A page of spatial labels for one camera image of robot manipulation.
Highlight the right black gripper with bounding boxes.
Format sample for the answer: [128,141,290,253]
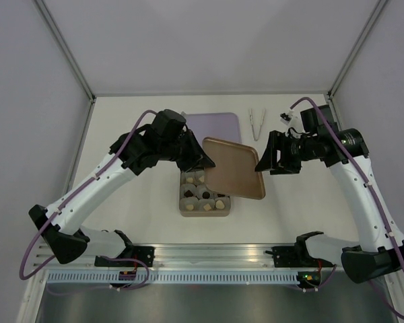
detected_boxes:
[255,130,318,175]

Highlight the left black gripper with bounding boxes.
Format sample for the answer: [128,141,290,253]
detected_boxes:
[160,129,215,173]

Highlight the beige box lid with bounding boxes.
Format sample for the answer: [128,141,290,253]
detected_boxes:
[203,137,266,200]

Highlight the white metal tongs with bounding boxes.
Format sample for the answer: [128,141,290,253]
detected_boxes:
[248,108,266,141]

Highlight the beige chocolate box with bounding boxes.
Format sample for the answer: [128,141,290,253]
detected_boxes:
[178,174,232,217]

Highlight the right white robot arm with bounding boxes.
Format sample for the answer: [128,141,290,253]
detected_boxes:
[255,105,404,283]

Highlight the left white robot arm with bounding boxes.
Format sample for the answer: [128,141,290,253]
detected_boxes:
[28,109,215,266]

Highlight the white paper cup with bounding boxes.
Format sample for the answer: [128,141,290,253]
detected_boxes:
[196,184,215,199]
[180,172,197,185]
[180,184,196,199]
[195,170,205,185]
[215,196,230,211]
[197,199,215,212]
[179,197,199,212]

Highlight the purple plastic tray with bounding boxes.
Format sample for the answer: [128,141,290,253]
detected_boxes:
[181,112,242,146]

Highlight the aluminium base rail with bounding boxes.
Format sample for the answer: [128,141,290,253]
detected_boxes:
[33,244,364,270]

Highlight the white slotted cable duct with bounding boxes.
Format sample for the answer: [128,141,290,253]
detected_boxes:
[47,270,298,285]

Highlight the left aluminium frame post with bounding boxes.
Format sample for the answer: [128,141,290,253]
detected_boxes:
[33,0,96,102]

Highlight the aluminium frame post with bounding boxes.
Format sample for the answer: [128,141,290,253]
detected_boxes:
[33,0,96,102]
[325,0,390,101]

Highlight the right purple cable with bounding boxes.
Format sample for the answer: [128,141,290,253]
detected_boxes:
[289,96,404,319]

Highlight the purple cable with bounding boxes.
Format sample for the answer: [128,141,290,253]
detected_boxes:
[18,109,162,281]
[289,96,404,319]

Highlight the right aluminium frame post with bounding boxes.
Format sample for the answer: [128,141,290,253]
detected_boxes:
[325,0,390,101]

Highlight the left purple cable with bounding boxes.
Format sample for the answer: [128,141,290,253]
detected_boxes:
[18,109,162,281]

